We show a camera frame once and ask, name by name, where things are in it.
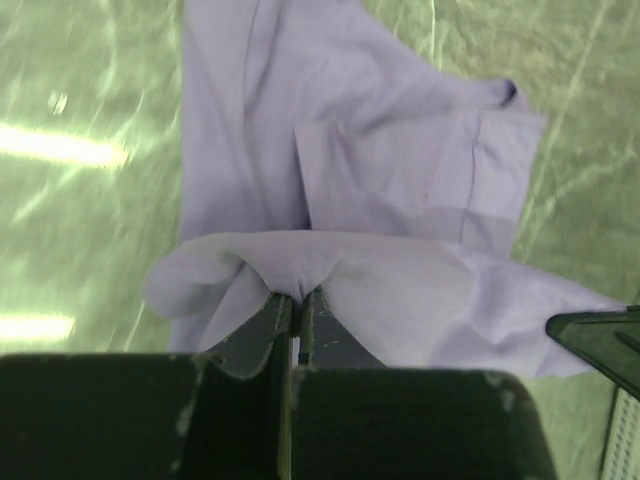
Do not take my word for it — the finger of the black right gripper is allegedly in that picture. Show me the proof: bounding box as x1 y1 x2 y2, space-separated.
545 305 640 395

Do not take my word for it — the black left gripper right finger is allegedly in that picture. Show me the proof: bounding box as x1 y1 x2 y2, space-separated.
292 290 556 479

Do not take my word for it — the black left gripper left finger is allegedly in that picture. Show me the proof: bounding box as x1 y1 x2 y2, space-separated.
1 295 292 479

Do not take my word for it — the purple t shirt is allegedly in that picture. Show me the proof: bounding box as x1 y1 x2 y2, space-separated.
146 1 617 378

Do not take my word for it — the white laundry basket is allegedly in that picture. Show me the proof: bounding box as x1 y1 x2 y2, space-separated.
601 388 640 480

